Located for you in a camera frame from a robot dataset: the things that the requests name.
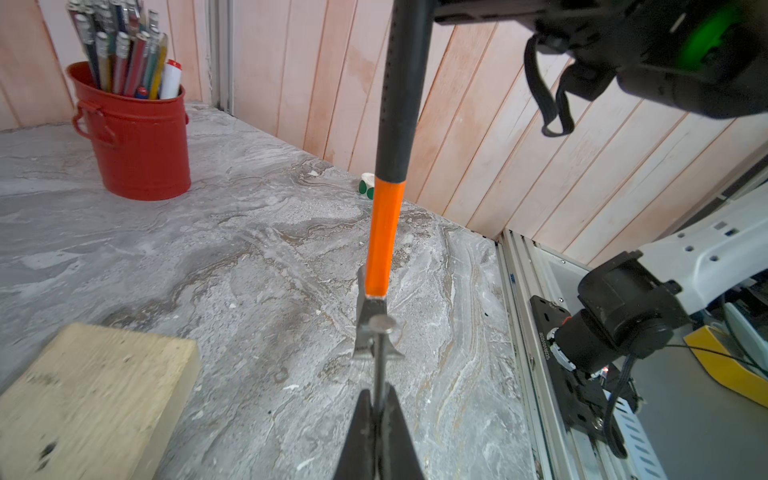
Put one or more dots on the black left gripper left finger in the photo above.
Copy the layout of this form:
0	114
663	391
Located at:
357	460

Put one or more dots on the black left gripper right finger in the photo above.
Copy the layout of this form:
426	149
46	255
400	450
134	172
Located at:
398	459

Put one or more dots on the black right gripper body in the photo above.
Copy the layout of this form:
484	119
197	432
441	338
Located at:
702	57

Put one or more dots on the pale wooden block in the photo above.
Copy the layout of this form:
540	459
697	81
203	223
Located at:
97	403

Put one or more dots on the claw hammer orange black handle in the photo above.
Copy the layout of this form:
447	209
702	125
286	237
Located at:
402	85

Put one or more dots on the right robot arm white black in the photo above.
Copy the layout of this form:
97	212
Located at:
640	298

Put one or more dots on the green white tape roll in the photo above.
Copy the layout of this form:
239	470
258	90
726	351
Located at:
366	185

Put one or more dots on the red metal pencil bucket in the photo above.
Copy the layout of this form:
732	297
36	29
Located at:
140	145

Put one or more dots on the bundle of pencils and pens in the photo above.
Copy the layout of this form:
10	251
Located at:
127	47

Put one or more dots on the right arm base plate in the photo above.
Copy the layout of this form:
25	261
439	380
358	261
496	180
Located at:
576	372

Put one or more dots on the aluminium mounting rail bed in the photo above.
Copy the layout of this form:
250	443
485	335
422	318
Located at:
561	452

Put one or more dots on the yellow object beside rail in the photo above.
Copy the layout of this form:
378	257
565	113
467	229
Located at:
720	358

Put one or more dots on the aluminium frame rail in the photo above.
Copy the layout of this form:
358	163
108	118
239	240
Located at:
220	53

